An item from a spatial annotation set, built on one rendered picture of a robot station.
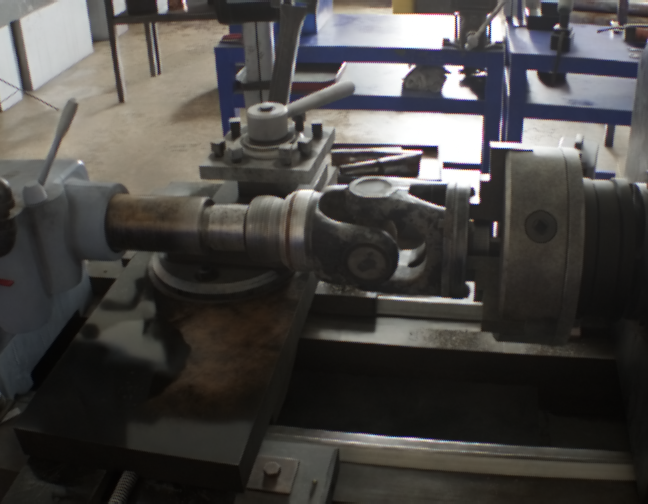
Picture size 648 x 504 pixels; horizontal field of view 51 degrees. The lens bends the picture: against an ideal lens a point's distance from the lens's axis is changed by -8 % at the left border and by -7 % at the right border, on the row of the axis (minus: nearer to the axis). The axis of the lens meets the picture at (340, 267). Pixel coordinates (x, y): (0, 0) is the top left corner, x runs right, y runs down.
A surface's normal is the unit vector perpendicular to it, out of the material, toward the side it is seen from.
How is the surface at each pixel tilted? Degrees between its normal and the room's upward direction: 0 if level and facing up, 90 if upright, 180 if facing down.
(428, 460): 48
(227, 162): 0
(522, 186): 30
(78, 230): 73
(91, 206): 39
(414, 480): 0
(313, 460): 0
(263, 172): 90
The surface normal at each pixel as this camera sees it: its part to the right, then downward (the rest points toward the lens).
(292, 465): -0.04, -0.84
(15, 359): 0.98, 0.07
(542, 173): -0.09, -0.63
